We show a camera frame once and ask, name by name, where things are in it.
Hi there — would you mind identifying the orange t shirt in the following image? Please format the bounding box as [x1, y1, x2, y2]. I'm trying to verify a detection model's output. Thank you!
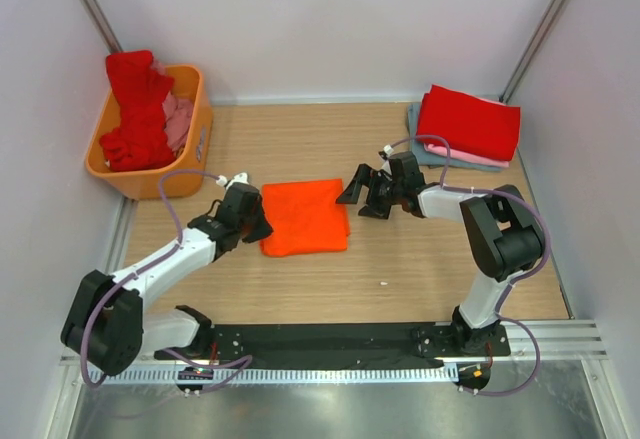
[260, 179, 350, 258]

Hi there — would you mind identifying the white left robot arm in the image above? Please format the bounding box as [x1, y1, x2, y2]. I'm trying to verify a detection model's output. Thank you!
[61, 173, 273, 376]

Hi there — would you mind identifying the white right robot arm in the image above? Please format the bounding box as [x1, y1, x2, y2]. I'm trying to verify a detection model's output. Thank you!
[336, 152, 550, 357]

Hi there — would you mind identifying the folded grey t shirt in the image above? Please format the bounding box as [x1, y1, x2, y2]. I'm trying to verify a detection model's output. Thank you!
[406, 103, 502, 173]

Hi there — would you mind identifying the folded pink t shirt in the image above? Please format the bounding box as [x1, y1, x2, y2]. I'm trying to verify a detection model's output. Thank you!
[424, 144, 510, 169]

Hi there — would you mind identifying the folded red t shirt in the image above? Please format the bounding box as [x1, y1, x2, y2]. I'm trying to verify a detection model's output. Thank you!
[416, 85, 521, 162]

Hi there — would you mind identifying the crumpled pink t shirt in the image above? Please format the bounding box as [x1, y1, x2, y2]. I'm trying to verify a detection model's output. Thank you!
[150, 59, 194, 157]

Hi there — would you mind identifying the crumpled red t shirt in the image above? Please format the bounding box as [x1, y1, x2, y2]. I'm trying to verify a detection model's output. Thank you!
[99, 50, 175, 172]

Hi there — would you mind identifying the orange plastic basket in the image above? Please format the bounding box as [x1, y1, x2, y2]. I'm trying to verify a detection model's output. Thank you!
[85, 64, 213, 200]

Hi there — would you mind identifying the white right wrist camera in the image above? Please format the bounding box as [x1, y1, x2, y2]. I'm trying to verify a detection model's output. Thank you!
[379, 144, 401, 175]

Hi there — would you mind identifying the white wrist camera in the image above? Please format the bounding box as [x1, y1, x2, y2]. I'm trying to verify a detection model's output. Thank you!
[215, 172, 249, 189]
[379, 144, 401, 175]

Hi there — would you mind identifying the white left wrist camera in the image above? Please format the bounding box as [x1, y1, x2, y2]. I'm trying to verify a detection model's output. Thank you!
[215, 172, 249, 189]

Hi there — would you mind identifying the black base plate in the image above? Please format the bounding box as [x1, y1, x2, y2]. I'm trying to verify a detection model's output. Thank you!
[179, 322, 511, 371]

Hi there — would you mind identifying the white slotted cable duct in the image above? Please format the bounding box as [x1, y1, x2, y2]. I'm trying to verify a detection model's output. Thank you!
[104, 363, 458, 385]

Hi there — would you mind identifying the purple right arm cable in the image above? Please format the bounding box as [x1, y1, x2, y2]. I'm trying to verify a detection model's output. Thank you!
[382, 134, 553, 398]

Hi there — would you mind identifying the aluminium frame rail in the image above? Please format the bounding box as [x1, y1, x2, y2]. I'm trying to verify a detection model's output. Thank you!
[60, 319, 609, 366]

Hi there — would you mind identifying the right corner aluminium post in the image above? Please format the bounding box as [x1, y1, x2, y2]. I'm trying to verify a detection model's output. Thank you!
[499, 0, 570, 104]

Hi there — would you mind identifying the corner aluminium post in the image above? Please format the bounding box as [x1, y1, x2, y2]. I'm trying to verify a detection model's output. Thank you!
[499, 0, 570, 104]
[79, 0, 123, 53]

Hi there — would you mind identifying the left corner aluminium post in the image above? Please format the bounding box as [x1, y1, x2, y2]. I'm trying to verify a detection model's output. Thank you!
[79, 0, 123, 53]

